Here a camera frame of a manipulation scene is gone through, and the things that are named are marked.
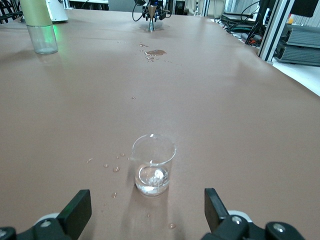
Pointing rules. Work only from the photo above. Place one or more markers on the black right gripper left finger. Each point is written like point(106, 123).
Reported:
point(72, 215)

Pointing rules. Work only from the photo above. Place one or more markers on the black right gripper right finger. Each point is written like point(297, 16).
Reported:
point(217, 212)

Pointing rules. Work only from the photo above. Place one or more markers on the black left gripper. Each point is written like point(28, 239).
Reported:
point(155, 3)

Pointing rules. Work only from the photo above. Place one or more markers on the steel double cone jigger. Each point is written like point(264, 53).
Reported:
point(151, 20)

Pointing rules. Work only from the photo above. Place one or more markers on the small clear glass beaker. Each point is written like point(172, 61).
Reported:
point(153, 172)

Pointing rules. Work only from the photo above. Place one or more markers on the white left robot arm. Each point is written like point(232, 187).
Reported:
point(57, 11)

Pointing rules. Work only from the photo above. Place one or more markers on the small liquid puddle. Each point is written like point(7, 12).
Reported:
point(150, 59)
point(143, 45)

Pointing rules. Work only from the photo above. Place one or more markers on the large liquid puddle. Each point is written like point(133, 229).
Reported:
point(155, 52)

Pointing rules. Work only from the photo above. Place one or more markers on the brown table mat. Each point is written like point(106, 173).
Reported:
point(160, 107)

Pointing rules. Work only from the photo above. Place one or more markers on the clear bottle with green sleeve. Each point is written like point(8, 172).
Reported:
point(40, 27)

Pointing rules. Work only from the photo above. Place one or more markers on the grey metal equipment boxes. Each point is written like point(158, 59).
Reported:
point(300, 50)

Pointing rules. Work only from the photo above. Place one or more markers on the black monitor panel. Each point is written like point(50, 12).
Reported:
point(306, 7)

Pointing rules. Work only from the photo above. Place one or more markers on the aluminium frame post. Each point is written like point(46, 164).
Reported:
point(271, 37)

